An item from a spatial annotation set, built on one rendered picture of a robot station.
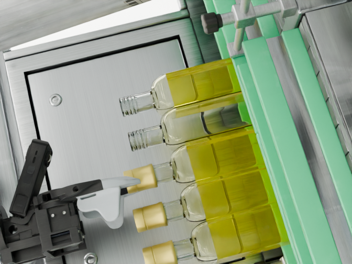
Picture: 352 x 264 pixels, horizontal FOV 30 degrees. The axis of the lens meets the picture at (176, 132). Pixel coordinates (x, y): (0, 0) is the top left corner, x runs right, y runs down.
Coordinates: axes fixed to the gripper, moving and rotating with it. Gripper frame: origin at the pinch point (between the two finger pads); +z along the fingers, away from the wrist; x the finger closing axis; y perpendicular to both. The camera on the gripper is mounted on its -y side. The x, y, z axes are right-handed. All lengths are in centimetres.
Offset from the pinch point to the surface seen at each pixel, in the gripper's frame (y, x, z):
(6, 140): -15.9, -13.2, -18.8
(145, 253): 10.7, 1.5, -0.4
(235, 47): -14.1, 5.9, 19.4
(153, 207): 4.6, 1.2, 2.2
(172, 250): 11.2, 1.7, 3.2
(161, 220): 6.7, 1.2, 2.8
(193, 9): -33.4, -16.4, 18.8
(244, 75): -9.4, 6.2, 19.4
